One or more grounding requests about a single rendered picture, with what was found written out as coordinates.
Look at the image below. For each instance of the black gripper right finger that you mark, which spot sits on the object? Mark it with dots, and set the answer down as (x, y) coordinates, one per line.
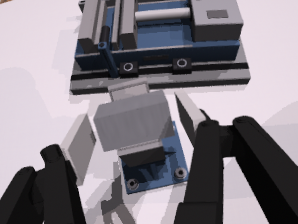
(270, 172)

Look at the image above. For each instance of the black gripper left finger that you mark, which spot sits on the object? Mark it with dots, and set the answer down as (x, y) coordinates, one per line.
(53, 194)

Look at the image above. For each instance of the dark grey block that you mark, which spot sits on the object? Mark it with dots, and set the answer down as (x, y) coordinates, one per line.
(133, 120)

